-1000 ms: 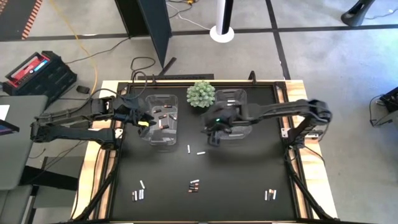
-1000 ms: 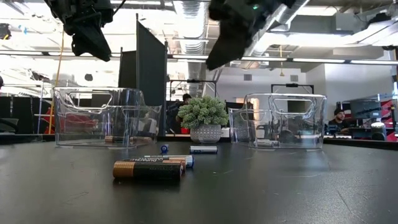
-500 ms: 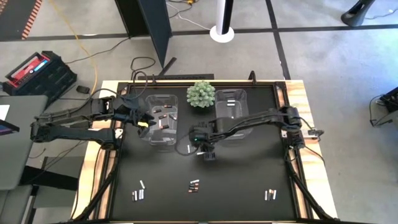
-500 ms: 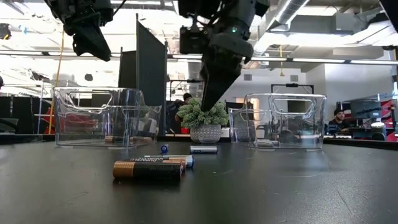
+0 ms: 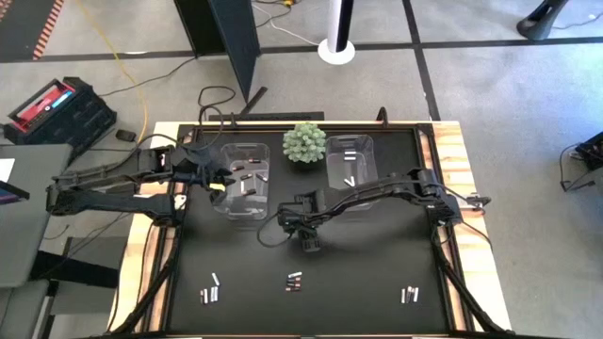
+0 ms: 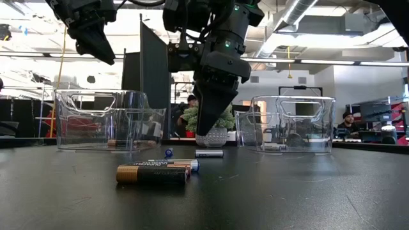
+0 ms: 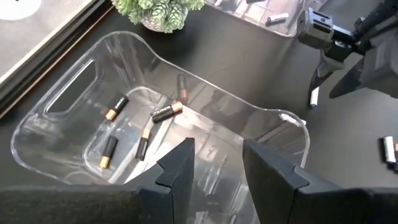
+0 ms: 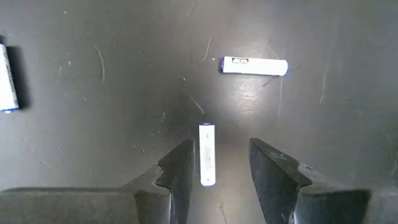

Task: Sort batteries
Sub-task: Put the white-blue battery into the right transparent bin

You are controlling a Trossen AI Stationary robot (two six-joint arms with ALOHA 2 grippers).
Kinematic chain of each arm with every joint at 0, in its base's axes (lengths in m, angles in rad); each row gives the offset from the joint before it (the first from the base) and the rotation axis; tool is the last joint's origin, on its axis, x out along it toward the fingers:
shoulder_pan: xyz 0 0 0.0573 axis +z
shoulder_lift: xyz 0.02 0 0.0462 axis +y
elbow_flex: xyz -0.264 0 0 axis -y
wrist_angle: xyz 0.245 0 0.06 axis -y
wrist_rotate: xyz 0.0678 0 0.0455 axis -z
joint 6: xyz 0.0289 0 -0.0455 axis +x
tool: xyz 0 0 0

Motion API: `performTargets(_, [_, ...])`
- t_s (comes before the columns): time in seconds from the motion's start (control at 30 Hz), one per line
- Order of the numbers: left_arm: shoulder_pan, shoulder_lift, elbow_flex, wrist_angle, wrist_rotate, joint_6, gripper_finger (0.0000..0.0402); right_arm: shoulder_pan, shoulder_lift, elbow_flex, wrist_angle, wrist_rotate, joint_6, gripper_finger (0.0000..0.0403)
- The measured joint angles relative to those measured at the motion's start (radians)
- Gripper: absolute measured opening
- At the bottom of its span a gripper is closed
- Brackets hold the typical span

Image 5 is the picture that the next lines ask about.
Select black slotted bar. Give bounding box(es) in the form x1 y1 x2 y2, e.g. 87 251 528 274
208 111 325 122

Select green succulent in grey pot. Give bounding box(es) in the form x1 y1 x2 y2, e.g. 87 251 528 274
281 121 328 166

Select white black pole round base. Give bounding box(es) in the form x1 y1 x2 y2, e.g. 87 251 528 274
317 0 356 66

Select black looped floor cable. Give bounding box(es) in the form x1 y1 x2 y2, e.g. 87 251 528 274
196 85 236 122

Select grey cabinet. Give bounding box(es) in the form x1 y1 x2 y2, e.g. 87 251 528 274
0 280 51 339

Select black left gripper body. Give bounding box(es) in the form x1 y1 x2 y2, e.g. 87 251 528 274
176 151 216 188

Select white floor cable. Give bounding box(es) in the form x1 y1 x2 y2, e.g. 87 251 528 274
252 2 321 47

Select white paper sheet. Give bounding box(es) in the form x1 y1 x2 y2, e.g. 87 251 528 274
0 158 16 184

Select clear plastic bin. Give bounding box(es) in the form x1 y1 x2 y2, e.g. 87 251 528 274
210 142 271 221
324 134 381 211

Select black equipment box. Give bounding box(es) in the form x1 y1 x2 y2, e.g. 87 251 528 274
559 130 603 192

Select dark tablet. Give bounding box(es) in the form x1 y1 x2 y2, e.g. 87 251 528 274
0 180 30 206

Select black red toolbox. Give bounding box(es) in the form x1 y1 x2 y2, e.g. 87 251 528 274
2 76 119 147

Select black room divider panel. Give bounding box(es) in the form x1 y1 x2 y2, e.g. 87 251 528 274
172 0 269 117

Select wooden table with black frame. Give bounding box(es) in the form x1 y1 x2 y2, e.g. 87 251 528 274
107 120 513 339

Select black stand base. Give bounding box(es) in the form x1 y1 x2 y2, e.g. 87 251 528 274
515 0 570 41

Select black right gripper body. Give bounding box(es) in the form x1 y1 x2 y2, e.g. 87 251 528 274
277 190 330 235

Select black mat orange stripes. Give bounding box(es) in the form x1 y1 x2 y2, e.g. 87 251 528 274
0 0 66 61

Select yellow cable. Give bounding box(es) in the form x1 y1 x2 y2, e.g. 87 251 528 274
74 0 150 167

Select grey side table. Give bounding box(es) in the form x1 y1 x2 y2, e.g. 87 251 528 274
0 143 73 289

